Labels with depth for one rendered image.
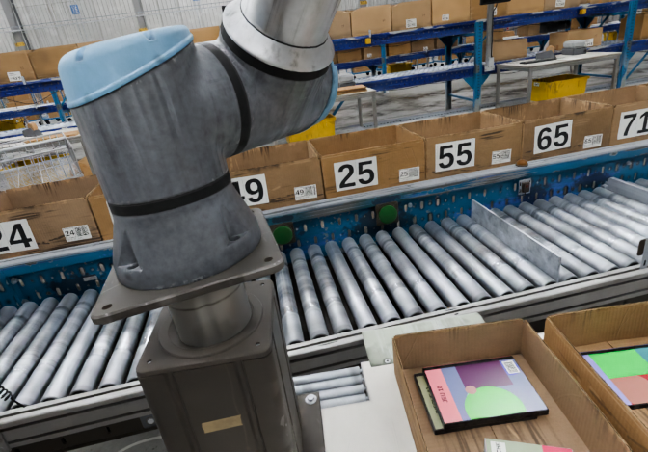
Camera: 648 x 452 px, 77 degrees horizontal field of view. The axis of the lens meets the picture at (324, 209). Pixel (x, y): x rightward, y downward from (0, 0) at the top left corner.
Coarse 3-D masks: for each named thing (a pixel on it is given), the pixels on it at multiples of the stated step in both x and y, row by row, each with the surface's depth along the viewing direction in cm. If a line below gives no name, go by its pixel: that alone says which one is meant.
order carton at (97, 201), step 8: (96, 192) 141; (96, 200) 134; (104, 200) 134; (96, 208) 135; (104, 208) 135; (96, 216) 136; (104, 216) 136; (104, 224) 137; (112, 224) 138; (104, 232) 138; (112, 232) 139; (104, 240) 139
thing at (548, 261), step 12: (480, 204) 147; (480, 216) 148; (492, 216) 140; (492, 228) 141; (504, 228) 134; (516, 228) 127; (504, 240) 135; (516, 240) 128; (528, 240) 122; (528, 252) 123; (540, 252) 118; (552, 252) 113; (540, 264) 119; (552, 264) 114; (552, 276) 115
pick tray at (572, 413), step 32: (512, 320) 84; (416, 352) 86; (448, 352) 86; (480, 352) 87; (512, 352) 87; (544, 352) 77; (544, 384) 79; (576, 384) 68; (416, 416) 66; (544, 416) 73; (576, 416) 70; (416, 448) 71; (448, 448) 70; (480, 448) 69; (576, 448) 67; (608, 448) 62
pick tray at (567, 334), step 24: (576, 312) 84; (600, 312) 84; (624, 312) 85; (552, 336) 82; (576, 336) 86; (600, 336) 87; (624, 336) 87; (576, 360) 75; (600, 384) 69; (600, 408) 70; (624, 408) 64; (624, 432) 65
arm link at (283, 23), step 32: (256, 0) 46; (288, 0) 44; (320, 0) 44; (224, 32) 49; (256, 32) 47; (288, 32) 47; (320, 32) 49; (256, 64) 48; (288, 64) 48; (320, 64) 51; (256, 96) 50; (288, 96) 52; (320, 96) 58; (256, 128) 52; (288, 128) 58
